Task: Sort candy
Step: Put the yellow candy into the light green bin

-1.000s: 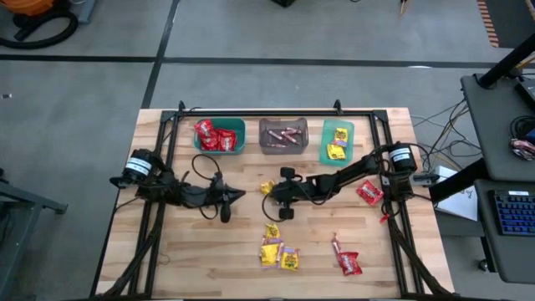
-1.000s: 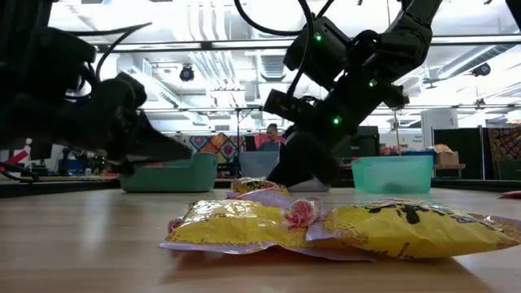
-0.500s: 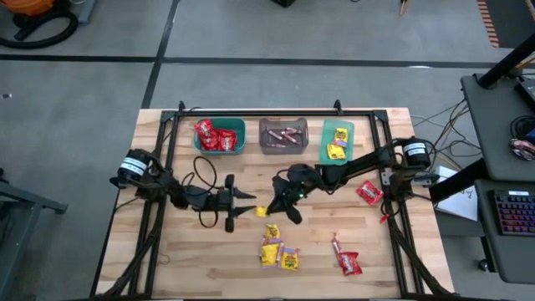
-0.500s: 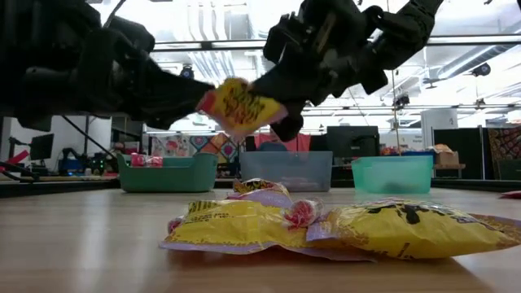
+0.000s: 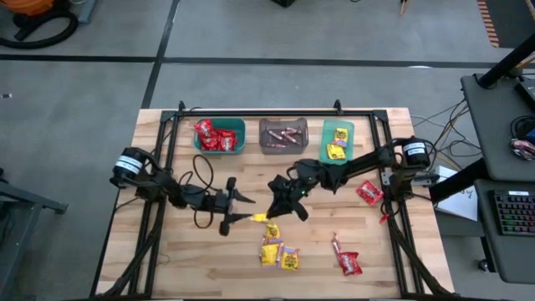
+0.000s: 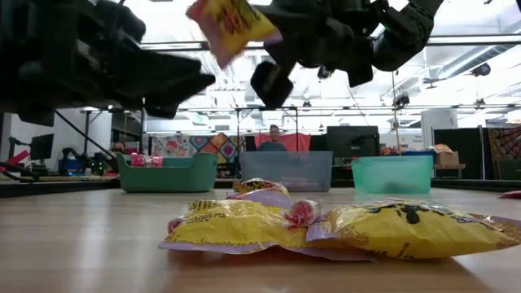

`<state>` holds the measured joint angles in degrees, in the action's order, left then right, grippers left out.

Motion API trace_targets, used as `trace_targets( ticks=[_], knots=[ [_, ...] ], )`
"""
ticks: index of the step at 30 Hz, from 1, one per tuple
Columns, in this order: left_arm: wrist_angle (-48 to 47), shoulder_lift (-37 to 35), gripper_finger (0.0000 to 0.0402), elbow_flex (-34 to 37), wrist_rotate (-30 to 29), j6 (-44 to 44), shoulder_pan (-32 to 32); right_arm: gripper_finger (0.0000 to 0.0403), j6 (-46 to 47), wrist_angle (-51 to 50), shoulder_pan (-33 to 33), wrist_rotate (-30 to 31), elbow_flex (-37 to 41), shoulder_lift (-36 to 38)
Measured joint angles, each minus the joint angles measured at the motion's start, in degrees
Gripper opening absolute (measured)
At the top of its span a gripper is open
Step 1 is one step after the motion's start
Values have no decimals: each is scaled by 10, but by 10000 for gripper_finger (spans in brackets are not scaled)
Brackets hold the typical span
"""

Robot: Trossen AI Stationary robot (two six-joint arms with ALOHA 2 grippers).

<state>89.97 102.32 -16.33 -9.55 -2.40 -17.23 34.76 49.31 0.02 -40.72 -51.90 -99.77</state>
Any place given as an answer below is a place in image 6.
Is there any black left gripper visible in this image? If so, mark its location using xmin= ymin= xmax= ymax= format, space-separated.
xmin=0 ymin=0 xmax=217 ymax=125

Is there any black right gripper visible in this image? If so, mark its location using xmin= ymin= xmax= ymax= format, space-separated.
xmin=250 ymin=0 xmax=383 ymax=110

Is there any yellow Sour Patch bag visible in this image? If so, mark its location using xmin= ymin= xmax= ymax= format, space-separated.
xmin=305 ymin=198 xmax=521 ymax=260
xmin=158 ymin=198 xmax=326 ymax=256
xmin=186 ymin=0 xmax=284 ymax=69
xmin=226 ymin=177 xmax=294 ymax=208

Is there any pink wrapped candy roll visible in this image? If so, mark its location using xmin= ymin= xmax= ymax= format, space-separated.
xmin=284 ymin=198 xmax=325 ymax=230

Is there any person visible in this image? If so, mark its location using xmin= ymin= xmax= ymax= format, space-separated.
xmin=256 ymin=124 xmax=289 ymax=153

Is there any orange cloth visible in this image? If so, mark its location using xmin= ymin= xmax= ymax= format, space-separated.
xmin=254 ymin=132 xmax=313 ymax=152

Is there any colourful patterned quilt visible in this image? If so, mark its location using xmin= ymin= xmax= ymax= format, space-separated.
xmin=149 ymin=132 xmax=247 ymax=178

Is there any grey translucent plastic bin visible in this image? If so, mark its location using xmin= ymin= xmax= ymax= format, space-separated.
xmin=239 ymin=151 xmax=334 ymax=193

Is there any dark teal plastic bin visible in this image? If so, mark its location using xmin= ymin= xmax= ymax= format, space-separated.
xmin=116 ymin=152 xmax=219 ymax=194

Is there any large black monitor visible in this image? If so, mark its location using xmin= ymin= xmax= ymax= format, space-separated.
xmin=326 ymin=125 xmax=381 ymax=160

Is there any blue storage box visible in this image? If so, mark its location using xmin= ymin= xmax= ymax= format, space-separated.
xmin=57 ymin=158 xmax=85 ymax=172

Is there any small black monitor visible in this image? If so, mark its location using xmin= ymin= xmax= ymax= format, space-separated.
xmin=28 ymin=133 xmax=55 ymax=161

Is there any light turquoise plastic bin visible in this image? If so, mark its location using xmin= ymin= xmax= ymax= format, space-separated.
xmin=351 ymin=155 xmax=435 ymax=195

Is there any cardboard box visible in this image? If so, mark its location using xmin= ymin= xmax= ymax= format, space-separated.
xmin=433 ymin=144 xmax=461 ymax=166

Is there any black partition panel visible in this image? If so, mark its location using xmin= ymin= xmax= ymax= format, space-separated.
xmin=432 ymin=127 xmax=485 ymax=181

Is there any black ceiling spotlight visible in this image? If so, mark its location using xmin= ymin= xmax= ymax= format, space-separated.
xmin=471 ymin=62 xmax=493 ymax=78

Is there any dark patterned quilt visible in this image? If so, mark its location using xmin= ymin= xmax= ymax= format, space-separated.
xmin=487 ymin=126 xmax=521 ymax=181

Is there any black workstation frame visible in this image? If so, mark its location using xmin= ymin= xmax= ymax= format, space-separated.
xmin=81 ymin=103 xmax=521 ymax=158

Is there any hanging beige rope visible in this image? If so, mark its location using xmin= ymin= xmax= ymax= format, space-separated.
xmin=391 ymin=71 xmax=402 ymax=158

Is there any black aluminium rig frame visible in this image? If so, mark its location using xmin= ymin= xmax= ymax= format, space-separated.
xmin=0 ymin=34 xmax=521 ymax=199

